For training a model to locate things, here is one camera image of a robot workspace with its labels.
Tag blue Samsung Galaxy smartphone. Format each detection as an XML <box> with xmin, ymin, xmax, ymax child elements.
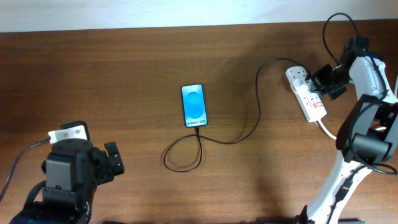
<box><xmin>181</xmin><ymin>84</ymin><xmax>208</xmax><ymax>128</ymax></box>

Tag white power strip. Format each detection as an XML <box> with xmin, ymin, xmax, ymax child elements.
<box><xmin>285</xmin><ymin>66</ymin><xmax>327</xmax><ymax>122</ymax></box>

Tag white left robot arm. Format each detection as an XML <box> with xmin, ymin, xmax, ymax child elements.
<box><xmin>11</xmin><ymin>139</ymin><xmax>124</xmax><ymax>223</ymax></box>

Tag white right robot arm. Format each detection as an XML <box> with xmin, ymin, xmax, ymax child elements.
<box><xmin>295</xmin><ymin>35</ymin><xmax>397</xmax><ymax>223</ymax></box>

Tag white charger plug adapter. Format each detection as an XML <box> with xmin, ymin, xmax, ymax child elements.
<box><xmin>292</xmin><ymin>77</ymin><xmax>313</xmax><ymax>94</ymax></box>

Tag black charger cable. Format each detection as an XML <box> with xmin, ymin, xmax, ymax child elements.
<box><xmin>163</xmin><ymin>58</ymin><xmax>312</xmax><ymax>173</ymax></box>

